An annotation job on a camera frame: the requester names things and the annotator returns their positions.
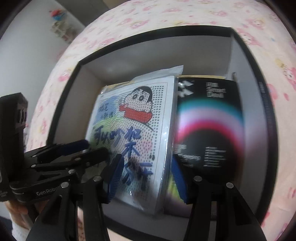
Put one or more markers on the black open cardboard box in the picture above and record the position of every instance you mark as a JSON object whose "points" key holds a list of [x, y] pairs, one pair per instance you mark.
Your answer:
{"points": [[201, 50]]}

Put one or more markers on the person's hand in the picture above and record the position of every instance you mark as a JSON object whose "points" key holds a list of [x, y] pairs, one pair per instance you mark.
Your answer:
{"points": [[19, 214]]}

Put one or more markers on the cartoon bead art kit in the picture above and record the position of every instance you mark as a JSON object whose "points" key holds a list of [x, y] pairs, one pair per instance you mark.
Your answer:
{"points": [[136, 119]]}

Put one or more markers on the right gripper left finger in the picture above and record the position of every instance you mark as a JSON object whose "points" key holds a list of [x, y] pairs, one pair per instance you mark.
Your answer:
{"points": [[58, 220]]}

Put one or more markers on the black rainbow product box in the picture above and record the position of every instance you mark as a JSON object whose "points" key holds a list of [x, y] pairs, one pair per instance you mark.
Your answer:
{"points": [[209, 131]]}

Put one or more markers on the toy shelf by wall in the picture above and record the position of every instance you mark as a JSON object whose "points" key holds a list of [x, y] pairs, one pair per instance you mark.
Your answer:
{"points": [[60, 27]]}

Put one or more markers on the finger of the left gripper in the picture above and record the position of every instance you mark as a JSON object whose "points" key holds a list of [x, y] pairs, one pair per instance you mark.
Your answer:
{"points": [[88, 159], [72, 147]]}

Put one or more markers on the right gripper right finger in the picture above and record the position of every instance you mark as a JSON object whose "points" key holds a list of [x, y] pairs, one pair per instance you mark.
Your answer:
{"points": [[219, 211]]}

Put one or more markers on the pink cartoon print bedsheet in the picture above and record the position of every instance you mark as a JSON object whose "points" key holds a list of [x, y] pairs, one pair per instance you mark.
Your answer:
{"points": [[263, 33]]}

